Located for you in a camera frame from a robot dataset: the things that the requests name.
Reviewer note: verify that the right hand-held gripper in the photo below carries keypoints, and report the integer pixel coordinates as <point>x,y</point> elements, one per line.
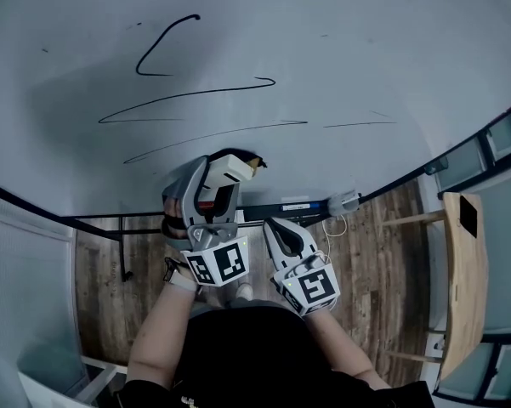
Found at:
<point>314,287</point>

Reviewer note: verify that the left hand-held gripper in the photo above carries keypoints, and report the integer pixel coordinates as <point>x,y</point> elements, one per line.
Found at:
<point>225,262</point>

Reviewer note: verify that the yellow black eraser sponge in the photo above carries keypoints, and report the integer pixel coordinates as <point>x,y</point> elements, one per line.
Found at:
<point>256,166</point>

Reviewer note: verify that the white whiteboard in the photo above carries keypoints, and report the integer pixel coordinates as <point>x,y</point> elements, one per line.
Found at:
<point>323,79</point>

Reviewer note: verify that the person's right forearm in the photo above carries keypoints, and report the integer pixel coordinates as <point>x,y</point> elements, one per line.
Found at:
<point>336,342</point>

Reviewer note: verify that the person's left forearm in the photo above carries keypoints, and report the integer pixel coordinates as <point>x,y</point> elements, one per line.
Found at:
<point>157,338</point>

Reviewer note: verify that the person's left hand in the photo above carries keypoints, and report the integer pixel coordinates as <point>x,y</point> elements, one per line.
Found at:
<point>172,217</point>

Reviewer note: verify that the blue marker pen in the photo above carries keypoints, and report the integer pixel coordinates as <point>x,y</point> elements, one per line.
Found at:
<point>297,207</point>

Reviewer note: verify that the person's right shoe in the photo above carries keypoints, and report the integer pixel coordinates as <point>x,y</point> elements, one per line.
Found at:
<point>244,291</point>

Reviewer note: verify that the grey clip-on device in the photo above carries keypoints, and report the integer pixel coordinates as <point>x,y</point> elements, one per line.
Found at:
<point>344,202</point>

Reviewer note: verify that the person's grey trousers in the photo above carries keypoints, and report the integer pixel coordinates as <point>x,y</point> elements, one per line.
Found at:
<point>238,303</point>

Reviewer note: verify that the grey wristband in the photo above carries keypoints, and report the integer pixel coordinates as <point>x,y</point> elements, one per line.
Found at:
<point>185,282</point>

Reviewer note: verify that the person's black shirt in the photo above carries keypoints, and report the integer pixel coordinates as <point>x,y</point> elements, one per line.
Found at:
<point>246,355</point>

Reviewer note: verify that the black mesh waste bin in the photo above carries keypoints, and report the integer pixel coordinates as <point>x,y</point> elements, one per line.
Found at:
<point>437,167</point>

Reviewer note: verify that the light wooden side table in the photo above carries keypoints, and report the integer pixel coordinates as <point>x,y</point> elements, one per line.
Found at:
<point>467,270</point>

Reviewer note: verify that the black phone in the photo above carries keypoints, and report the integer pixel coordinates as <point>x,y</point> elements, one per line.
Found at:
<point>469,217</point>

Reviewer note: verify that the dark-framed glass partition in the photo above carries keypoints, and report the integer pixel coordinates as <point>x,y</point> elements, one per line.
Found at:
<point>506,134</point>

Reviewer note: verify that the white metal frame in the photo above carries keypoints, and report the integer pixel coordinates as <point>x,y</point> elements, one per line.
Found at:
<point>98,381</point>

